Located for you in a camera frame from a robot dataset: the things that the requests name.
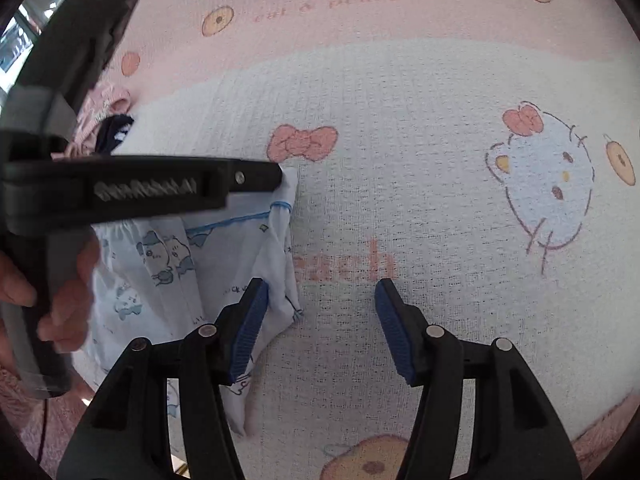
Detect black garment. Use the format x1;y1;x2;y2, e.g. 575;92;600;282
95;114;137;155

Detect pink fluffy robe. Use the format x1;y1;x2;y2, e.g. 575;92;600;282
0;355;633;480

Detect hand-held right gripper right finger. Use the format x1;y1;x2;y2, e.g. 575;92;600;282
375;279;583;480

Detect white cartoon print shorts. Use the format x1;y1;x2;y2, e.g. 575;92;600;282
72;165;305;438

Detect pink cat print blanket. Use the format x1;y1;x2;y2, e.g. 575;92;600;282
30;0;640;480

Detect person's left hand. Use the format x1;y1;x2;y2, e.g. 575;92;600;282
0;237;101;356

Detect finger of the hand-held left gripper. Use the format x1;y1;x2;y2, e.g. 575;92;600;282
222;159;284;197

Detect black cable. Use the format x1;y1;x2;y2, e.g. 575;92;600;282
35;395;51;463

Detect pink cartoon print garment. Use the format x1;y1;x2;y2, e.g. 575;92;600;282
62;80;133;161

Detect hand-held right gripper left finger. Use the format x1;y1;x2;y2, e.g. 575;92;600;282
57;277;270;480

